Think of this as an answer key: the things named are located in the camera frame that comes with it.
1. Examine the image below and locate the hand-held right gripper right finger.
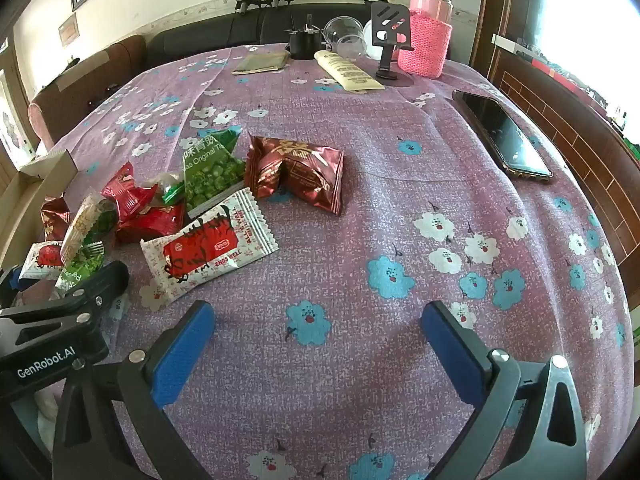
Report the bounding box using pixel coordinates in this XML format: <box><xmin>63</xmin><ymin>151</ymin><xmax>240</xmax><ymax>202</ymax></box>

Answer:
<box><xmin>420</xmin><ymin>301</ymin><xmax>588</xmax><ymax>480</ymax></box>

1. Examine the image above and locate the pink thermos with knit sleeve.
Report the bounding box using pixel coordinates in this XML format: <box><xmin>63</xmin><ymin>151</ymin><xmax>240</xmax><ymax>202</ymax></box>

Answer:
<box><xmin>397</xmin><ymin>0</ymin><xmax>453</xmax><ymax>79</ymax></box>

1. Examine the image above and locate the black smartphone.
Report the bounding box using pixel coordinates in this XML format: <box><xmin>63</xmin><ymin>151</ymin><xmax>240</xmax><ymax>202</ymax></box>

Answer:
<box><xmin>451</xmin><ymin>89</ymin><xmax>554</xmax><ymax>180</ymax></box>

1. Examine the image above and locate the small dark red snack packet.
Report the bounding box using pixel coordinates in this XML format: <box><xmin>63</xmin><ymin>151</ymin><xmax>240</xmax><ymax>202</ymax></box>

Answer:
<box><xmin>40</xmin><ymin>196</ymin><xmax>72</xmax><ymax>242</ymax></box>

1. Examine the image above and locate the small clear green snack packet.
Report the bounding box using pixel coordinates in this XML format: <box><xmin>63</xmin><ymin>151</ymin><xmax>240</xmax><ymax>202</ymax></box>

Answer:
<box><xmin>147</xmin><ymin>171</ymin><xmax>187</xmax><ymax>207</ymax></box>

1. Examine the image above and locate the black container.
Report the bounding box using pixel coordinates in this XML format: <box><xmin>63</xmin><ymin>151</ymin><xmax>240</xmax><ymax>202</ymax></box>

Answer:
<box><xmin>286</xmin><ymin>14</ymin><xmax>322</xmax><ymax>60</ymax></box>

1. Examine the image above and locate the small wall sign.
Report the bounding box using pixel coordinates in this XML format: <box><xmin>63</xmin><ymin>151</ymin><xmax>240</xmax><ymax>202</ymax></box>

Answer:
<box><xmin>57</xmin><ymin>14</ymin><xmax>80</xmax><ymax>48</ymax></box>

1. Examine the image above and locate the clear plastic cup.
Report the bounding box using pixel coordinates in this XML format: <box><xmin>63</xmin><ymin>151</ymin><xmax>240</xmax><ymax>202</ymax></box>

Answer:
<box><xmin>322</xmin><ymin>16</ymin><xmax>368</xmax><ymax>58</ymax></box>

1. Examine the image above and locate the large white red snack packet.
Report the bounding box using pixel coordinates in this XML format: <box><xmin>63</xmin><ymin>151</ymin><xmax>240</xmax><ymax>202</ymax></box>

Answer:
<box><xmin>139</xmin><ymin>187</ymin><xmax>280</xmax><ymax>312</ymax></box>

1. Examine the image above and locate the black phone stand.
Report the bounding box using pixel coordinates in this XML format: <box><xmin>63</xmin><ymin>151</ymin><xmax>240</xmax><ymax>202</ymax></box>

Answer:
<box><xmin>369</xmin><ymin>0</ymin><xmax>416</xmax><ymax>81</ymax></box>

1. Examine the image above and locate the brown armchair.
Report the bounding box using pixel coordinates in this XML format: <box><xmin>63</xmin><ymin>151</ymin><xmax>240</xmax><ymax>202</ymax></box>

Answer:
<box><xmin>27</xmin><ymin>35</ymin><xmax>148</xmax><ymax>151</ymax></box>

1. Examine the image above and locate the brown wooden window frame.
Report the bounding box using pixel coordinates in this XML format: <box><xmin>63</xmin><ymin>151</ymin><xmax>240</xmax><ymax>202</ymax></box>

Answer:
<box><xmin>470</xmin><ymin>0</ymin><xmax>516</xmax><ymax>81</ymax></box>

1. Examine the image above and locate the large green pea packet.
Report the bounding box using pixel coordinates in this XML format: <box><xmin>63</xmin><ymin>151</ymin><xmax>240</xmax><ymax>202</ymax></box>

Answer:
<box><xmin>182</xmin><ymin>129</ymin><xmax>247</xmax><ymax>213</ymax></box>

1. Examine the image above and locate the purple floral tablecloth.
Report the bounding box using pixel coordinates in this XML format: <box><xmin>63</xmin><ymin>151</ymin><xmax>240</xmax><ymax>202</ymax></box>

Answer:
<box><xmin>0</xmin><ymin>42</ymin><xmax>633</xmax><ymax>480</ymax></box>

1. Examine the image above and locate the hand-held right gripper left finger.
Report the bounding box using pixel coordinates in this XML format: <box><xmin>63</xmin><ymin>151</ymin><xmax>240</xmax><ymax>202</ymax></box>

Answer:
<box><xmin>52</xmin><ymin>300</ymin><xmax>217</xmax><ymax>480</ymax></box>

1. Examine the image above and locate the cardboard box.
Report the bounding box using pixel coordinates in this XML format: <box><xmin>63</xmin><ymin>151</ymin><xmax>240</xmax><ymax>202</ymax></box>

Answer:
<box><xmin>0</xmin><ymin>149</ymin><xmax>78</xmax><ymax>261</ymax></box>

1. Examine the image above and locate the black sofa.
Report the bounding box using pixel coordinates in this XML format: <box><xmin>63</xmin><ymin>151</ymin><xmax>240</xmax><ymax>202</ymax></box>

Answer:
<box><xmin>146</xmin><ymin>2</ymin><xmax>453</xmax><ymax>68</ymax></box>

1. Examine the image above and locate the small white red snack packet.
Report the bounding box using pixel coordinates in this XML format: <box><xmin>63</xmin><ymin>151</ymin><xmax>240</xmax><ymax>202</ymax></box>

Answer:
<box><xmin>19</xmin><ymin>241</ymin><xmax>66</xmax><ymax>280</ymax></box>

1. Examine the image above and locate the large dark red snack packet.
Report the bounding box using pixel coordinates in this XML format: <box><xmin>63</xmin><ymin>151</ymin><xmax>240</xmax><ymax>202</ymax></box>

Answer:
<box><xmin>244</xmin><ymin>134</ymin><xmax>346</xmax><ymax>217</ymax></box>

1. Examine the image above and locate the olive notebook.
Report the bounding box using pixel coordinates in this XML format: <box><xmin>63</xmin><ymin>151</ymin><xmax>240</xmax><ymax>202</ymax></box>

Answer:
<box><xmin>231</xmin><ymin>52</ymin><xmax>292</xmax><ymax>76</ymax></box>

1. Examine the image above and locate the white round lid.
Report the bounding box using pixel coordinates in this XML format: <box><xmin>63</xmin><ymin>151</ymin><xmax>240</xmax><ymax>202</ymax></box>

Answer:
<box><xmin>361</xmin><ymin>19</ymin><xmax>401</xmax><ymax>56</ymax></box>

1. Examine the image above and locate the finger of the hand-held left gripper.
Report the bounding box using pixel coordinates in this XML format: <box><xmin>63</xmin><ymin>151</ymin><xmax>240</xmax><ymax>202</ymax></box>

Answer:
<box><xmin>52</xmin><ymin>261</ymin><xmax>130</xmax><ymax>323</ymax></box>
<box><xmin>0</xmin><ymin>266</ymin><xmax>26</xmax><ymax>306</ymax></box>

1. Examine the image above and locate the white green pea packet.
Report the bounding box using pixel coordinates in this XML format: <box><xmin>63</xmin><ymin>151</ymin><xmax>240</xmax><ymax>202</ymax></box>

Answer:
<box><xmin>61</xmin><ymin>187</ymin><xmax>118</xmax><ymax>263</ymax></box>

